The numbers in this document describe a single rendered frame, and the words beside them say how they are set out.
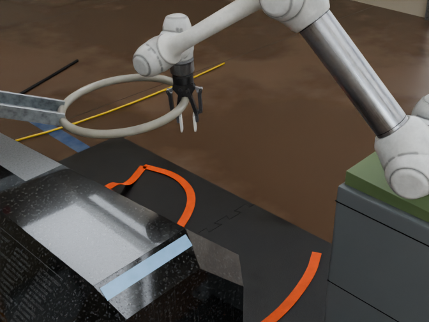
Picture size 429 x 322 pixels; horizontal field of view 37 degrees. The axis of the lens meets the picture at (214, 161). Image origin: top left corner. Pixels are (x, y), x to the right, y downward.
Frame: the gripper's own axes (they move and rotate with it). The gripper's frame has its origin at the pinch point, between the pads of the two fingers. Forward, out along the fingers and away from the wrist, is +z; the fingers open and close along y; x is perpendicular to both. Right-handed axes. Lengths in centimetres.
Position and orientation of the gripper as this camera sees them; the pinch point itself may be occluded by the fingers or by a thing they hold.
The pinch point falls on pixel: (188, 122)
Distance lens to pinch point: 239.6
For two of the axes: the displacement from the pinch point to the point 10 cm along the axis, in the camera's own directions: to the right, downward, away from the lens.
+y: -10.0, 0.4, 0.9
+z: 0.8, 8.5, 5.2
